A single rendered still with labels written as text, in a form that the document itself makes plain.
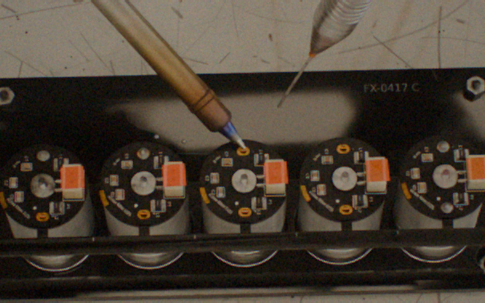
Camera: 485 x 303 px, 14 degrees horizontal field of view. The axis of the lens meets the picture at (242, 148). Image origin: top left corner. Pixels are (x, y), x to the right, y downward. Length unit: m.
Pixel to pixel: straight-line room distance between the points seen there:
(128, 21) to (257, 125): 0.08
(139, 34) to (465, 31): 0.14
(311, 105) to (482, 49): 0.06
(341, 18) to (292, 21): 0.15
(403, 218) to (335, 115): 0.06
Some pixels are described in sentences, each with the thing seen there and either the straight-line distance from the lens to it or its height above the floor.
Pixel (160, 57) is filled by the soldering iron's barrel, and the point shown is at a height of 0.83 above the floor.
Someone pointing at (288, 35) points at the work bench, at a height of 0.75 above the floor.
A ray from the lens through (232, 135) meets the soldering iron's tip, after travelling 0.56.
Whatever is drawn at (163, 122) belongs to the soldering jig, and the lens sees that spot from 0.62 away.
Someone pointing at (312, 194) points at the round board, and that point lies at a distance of 0.56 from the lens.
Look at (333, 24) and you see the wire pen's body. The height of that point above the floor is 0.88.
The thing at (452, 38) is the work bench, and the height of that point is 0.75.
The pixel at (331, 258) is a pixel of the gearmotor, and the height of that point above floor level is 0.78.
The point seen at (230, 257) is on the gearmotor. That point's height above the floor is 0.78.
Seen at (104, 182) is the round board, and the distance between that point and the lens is 0.56.
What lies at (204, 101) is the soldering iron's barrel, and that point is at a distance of 0.56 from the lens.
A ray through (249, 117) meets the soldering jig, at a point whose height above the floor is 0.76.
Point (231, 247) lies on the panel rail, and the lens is 0.55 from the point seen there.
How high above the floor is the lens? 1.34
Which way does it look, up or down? 70 degrees down
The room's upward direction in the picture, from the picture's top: straight up
